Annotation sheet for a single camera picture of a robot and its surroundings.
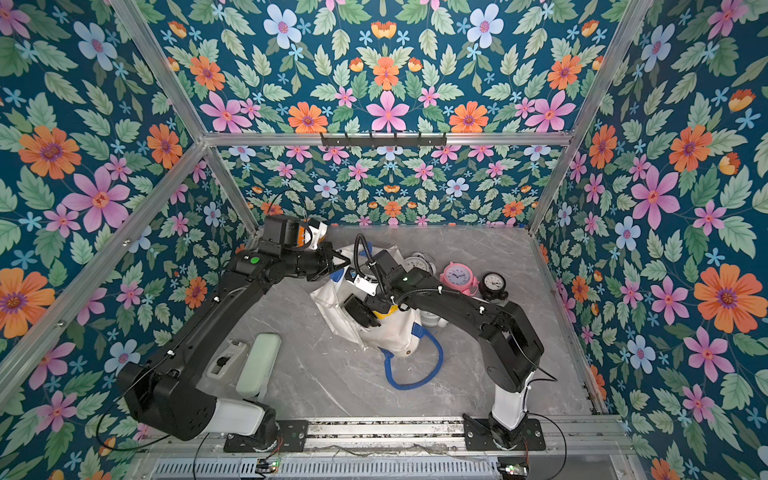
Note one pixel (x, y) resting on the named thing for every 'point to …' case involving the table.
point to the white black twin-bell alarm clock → (429, 319)
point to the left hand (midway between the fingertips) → (353, 259)
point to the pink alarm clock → (460, 277)
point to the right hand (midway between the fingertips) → (380, 283)
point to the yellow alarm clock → (392, 309)
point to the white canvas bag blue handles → (396, 335)
